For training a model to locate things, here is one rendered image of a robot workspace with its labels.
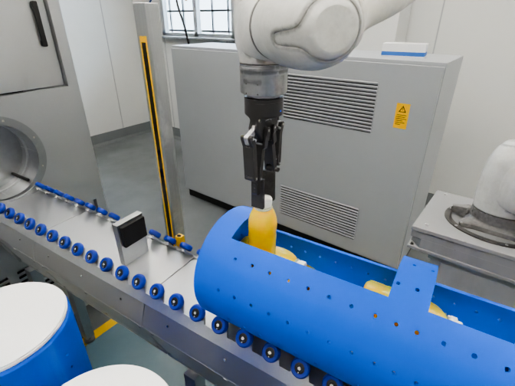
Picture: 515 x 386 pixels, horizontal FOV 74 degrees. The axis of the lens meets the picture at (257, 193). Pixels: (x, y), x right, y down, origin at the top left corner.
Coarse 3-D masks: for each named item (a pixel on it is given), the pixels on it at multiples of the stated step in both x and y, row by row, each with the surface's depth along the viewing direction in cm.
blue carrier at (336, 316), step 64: (256, 256) 72; (320, 256) 90; (256, 320) 71; (320, 320) 63; (384, 320) 58; (448, 320) 55; (512, 320) 70; (384, 384) 59; (448, 384) 53; (512, 384) 49
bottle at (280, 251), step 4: (244, 240) 90; (276, 248) 87; (280, 248) 87; (284, 248) 88; (276, 252) 86; (280, 252) 85; (284, 252) 85; (288, 252) 86; (280, 256) 85; (284, 256) 85; (288, 256) 85; (292, 256) 85; (292, 260) 84; (296, 260) 84
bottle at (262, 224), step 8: (256, 208) 75; (272, 208) 77; (256, 216) 75; (264, 216) 75; (272, 216) 75; (248, 224) 78; (256, 224) 75; (264, 224) 75; (272, 224) 76; (248, 232) 79; (256, 232) 76; (264, 232) 76; (272, 232) 77; (248, 240) 79; (256, 240) 77; (264, 240) 77; (272, 240) 78; (264, 248) 78; (272, 248) 79
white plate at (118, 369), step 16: (112, 368) 67; (128, 368) 67; (144, 368) 67; (64, 384) 64; (80, 384) 64; (96, 384) 64; (112, 384) 64; (128, 384) 64; (144, 384) 64; (160, 384) 64
